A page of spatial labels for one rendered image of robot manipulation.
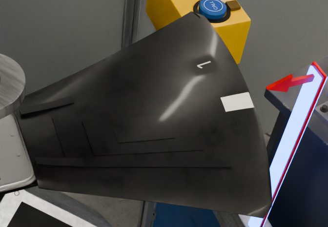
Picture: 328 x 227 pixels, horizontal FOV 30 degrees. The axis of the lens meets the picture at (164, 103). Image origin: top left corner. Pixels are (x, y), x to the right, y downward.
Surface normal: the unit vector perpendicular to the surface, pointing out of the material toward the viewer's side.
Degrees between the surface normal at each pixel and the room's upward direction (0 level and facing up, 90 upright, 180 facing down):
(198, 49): 15
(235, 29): 90
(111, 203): 0
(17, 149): 0
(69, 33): 90
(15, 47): 90
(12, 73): 0
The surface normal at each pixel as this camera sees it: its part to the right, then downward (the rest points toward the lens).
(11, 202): 0.36, 0.11
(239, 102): 0.25, -0.41
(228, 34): 0.38, 0.71
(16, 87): 0.11, -0.67
